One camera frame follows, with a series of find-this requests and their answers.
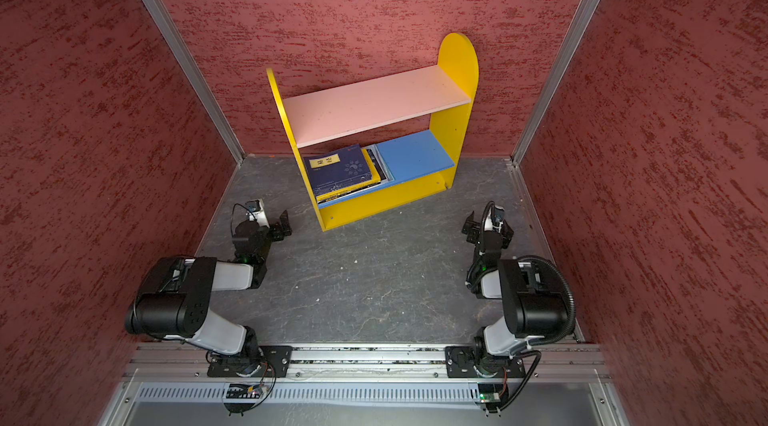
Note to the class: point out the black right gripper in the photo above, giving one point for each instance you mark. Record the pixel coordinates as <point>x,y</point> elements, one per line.
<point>472,226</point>

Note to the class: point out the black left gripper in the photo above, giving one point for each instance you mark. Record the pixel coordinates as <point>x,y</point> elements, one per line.
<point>276,228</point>

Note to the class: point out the yellow pink blue bookshelf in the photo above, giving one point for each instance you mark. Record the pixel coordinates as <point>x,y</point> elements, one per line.
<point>423,163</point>

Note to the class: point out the yellow book with cartoon figure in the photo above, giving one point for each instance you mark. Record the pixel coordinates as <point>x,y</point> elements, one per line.
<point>373,181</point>

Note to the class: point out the dark blue book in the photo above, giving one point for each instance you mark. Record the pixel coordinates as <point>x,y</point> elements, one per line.
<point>340,169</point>

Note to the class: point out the white book with galaxy picture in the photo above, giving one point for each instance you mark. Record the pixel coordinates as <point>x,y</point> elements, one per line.
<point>384,165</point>

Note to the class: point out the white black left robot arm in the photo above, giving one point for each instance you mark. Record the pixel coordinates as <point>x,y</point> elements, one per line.
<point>173,301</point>

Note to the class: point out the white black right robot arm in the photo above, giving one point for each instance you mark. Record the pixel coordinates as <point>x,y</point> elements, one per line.
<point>538,306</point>

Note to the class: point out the right circuit board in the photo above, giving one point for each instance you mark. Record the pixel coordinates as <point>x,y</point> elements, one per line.
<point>489,393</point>

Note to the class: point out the circuit board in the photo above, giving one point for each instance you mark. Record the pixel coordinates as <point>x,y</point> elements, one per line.
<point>489,393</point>
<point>244,392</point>

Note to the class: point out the left circuit board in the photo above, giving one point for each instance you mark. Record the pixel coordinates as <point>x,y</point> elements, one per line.
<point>244,392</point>

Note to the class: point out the right corner aluminium profile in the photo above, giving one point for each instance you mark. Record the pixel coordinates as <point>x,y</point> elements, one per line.
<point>566,51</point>

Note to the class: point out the corner aluminium profile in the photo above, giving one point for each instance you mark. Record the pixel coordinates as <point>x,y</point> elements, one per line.
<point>173,38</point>
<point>566,51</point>

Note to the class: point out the left corner aluminium profile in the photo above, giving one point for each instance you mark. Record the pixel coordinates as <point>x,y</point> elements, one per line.
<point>173,38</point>

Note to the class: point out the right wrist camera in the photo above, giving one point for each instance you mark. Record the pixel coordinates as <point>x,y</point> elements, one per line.
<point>494,219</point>

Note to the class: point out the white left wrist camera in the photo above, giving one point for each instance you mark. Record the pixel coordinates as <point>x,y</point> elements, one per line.
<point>256,212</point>

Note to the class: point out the white slotted cable duct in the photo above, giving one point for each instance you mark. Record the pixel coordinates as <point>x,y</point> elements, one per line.
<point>365,394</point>

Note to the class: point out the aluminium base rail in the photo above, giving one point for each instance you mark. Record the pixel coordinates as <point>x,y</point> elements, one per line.
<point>306,362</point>

